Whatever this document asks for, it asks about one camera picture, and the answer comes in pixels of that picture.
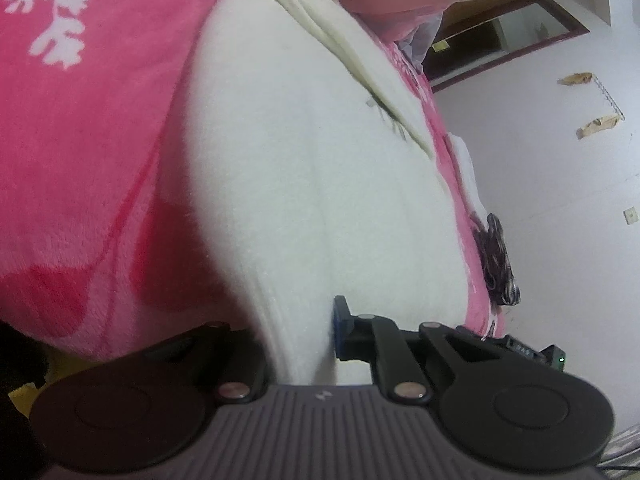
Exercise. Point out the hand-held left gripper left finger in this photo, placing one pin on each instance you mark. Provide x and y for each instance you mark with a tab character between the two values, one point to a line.
240	360

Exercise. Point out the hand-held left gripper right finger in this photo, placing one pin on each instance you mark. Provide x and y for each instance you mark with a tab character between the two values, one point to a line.
339	330

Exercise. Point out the white fleece sweater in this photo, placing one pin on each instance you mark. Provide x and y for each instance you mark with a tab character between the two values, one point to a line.
310	185

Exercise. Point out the dark plaid cloth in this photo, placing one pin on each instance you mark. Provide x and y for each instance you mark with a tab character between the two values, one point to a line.
497	260

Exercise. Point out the folded white cloth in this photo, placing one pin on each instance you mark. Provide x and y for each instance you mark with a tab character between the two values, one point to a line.
465	170

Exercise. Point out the beige hanging bag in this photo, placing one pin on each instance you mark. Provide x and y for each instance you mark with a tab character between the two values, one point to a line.
597	127
577	79

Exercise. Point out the pink floral bed blanket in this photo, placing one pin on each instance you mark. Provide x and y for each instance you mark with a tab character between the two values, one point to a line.
85	160

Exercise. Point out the yellow sticky note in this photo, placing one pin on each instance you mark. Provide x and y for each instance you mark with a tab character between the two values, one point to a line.
440	47

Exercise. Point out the wall socket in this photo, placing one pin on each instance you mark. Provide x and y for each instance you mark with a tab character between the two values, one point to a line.
630	215

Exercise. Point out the dark door frame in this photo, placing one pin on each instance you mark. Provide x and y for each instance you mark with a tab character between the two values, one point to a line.
550	42

